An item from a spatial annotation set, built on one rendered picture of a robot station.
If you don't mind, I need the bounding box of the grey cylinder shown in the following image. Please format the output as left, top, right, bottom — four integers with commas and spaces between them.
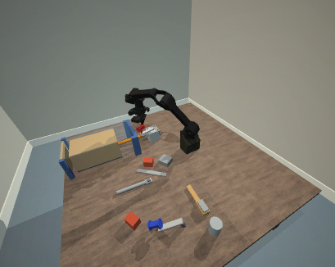
208, 217, 223, 237

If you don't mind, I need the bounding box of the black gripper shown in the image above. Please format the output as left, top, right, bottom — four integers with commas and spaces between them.
131, 106, 150, 124

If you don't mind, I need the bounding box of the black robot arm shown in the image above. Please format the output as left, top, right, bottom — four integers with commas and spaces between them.
125, 88, 200, 140

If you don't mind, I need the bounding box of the clear-panelled rack with blue posts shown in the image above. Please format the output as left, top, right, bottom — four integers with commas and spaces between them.
59, 120, 139, 180

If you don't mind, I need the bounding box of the orange cube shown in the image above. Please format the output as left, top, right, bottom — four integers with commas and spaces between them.
143, 157, 154, 167
124, 211, 141, 230

